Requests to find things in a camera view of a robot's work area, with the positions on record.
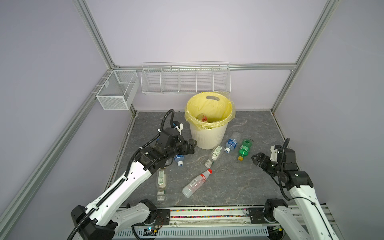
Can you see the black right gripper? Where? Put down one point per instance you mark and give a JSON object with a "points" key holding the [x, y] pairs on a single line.
{"points": [[261, 156]]}

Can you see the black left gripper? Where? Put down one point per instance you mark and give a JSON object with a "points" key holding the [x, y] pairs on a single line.
{"points": [[185, 150]]}

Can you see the clear bottle red label blue cap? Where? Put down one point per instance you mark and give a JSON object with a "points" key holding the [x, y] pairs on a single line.
{"points": [[202, 118]]}

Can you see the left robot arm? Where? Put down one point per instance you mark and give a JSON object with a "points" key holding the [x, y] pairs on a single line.
{"points": [[101, 219]]}

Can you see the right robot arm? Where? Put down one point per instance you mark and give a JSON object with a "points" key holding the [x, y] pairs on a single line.
{"points": [[299, 213]]}

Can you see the cream plastic waste bin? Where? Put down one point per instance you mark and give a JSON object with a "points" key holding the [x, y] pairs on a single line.
{"points": [[208, 139]]}

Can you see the yellow bin liner bag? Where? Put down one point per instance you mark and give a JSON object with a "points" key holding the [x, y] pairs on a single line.
{"points": [[218, 107]]}

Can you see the Pocari bottle blue label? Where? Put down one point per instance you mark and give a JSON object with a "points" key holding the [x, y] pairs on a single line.
{"points": [[179, 159]]}

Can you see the green Sprite bottle yellow cap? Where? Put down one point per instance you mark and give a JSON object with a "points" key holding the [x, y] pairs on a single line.
{"points": [[244, 149]]}

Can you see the clear bottle green white label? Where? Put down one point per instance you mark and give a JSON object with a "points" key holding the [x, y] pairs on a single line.
{"points": [[215, 155]]}

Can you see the clear bottle blue label white cap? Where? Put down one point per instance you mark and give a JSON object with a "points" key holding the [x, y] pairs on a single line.
{"points": [[232, 142]]}

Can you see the clear bottle green label front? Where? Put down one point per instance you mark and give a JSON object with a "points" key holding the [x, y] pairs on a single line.
{"points": [[161, 184]]}

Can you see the white mesh box basket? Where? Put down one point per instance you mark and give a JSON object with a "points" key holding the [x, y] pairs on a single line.
{"points": [[118, 91]]}

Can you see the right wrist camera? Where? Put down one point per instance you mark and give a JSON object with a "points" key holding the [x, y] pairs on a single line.
{"points": [[274, 153]]}

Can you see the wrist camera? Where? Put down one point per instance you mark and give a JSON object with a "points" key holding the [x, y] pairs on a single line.
{"points": [[178, 126], [274, 153]]}

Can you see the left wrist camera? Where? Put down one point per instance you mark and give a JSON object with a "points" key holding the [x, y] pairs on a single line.
{"points": [[178, 126]]}

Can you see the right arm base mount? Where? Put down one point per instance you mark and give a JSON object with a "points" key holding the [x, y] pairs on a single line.
{"points": [[261, 215]]}

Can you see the white wire shelf basket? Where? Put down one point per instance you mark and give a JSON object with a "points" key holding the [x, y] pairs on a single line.
{"points": [[185, 77]]}

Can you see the aluminium front rail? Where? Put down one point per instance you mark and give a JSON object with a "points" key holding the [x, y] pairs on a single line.
{"points": [[187, 216]]}

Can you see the white vented cable duct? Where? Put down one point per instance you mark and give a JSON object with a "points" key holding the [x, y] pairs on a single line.
{"points": [[204, 233]]}

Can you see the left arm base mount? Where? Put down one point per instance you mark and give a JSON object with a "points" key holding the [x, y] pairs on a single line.
{"points": [[159, 217]]}

